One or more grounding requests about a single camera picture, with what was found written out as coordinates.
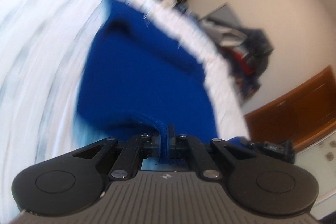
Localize blue knit garment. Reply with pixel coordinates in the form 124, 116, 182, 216
75, 0, 249, 164

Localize dark clothes pile on right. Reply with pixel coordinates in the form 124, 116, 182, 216
199, 17, 273, 104

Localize brown wooden cabinet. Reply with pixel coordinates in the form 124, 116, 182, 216
245, 66, 335, 152

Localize white bedspread with script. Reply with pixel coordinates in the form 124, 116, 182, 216
1, 0, 248, 223

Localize grey framed panel on wall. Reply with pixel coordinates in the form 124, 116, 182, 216
202, 3, 242, 28

